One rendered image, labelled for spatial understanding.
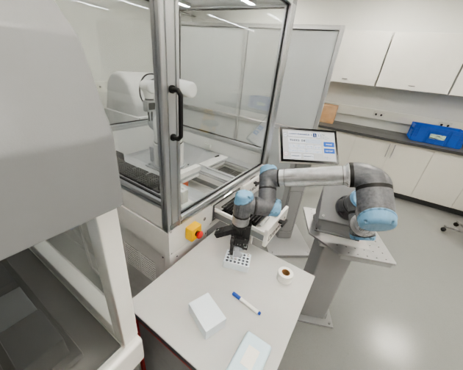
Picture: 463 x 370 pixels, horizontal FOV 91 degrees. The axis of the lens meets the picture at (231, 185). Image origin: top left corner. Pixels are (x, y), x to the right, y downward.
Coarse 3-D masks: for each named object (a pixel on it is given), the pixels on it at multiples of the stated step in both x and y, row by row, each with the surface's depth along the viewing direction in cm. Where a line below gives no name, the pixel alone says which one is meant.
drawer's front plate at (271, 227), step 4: (284, 208) 129; (288, 208) 133; (284, 212) 128; (280, 216) 122; (284, 216) 131; (276, 220) 118; (272, 224) 115; (276, 224) 121; (268, 228) 112; (272, 228) 115; (268, 232) 112; (272, 232) 118; (264, 236) 113; (268, 236) 115; (272, 236) 122; (264, 240) 114; (264, 244) 115
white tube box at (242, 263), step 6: (228, 252) 113; (228, 258) 109; (240, 258) 110; (246, 258) 111; (228, 264) 108; (234, 264) 107; (240, 264) 107; (246, 264) 108; (240, 270) 108; (246, 270) 107
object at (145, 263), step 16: (256, 192) 181; (224, 224) 149; (128, 240) 128; (144, 240) 116; (128, 256) 136; (144, 256) 124; (160, 256) 114; (176, 256) 114; (128, 272) 144; (144, 272) 131; (160, 272) 120; (144, 288) 139
